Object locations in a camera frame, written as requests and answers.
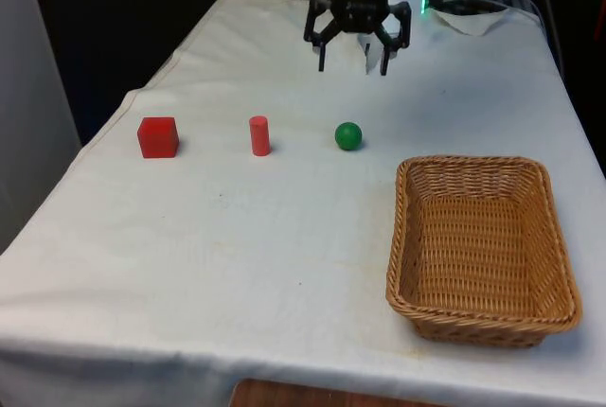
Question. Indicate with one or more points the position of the red cylinder block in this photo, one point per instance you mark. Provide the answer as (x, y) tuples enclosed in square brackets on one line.
[(260, 136)]

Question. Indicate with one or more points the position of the red cube block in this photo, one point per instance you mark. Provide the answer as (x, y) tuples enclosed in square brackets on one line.
[(157, 138)]

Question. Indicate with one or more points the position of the wicker basket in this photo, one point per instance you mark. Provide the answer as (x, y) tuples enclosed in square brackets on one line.
[(478, 246)]

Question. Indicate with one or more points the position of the green ball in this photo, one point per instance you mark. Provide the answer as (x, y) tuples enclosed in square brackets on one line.
[(348, 136)]

